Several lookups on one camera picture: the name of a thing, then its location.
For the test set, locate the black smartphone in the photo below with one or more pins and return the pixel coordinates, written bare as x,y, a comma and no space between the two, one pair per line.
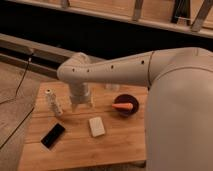
49,139

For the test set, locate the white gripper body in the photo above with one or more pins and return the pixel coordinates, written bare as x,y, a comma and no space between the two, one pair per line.
80,93

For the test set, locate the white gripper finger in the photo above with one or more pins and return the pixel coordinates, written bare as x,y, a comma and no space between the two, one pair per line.
73,106
90,104

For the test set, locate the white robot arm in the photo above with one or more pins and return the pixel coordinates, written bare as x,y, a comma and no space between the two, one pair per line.
178,115

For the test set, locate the dark round bowl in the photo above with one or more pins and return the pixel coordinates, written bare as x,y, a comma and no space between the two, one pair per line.
127,98

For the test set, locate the clear plastic bottle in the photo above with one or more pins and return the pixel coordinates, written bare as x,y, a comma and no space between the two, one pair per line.
53,103

